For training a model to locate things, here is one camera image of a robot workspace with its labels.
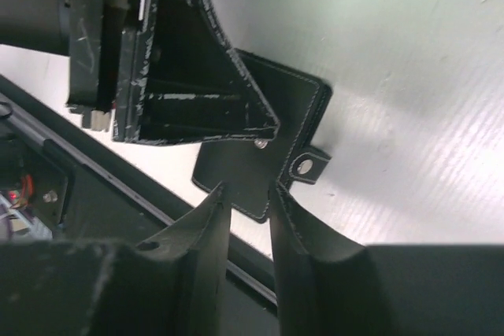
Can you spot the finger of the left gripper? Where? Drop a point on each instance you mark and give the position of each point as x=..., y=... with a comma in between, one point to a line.
x=180, y=80

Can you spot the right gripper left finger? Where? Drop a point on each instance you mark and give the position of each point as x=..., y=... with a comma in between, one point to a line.
x=169, y=284

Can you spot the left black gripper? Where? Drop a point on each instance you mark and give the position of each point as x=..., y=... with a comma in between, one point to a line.
x=89, y=30

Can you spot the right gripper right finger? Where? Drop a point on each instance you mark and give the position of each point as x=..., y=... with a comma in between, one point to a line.
x=328, y=284

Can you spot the black leather card holder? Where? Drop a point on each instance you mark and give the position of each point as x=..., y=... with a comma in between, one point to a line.
x=299, y=100

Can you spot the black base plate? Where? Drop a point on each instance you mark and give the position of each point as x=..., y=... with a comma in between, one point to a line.
x=114, y=199

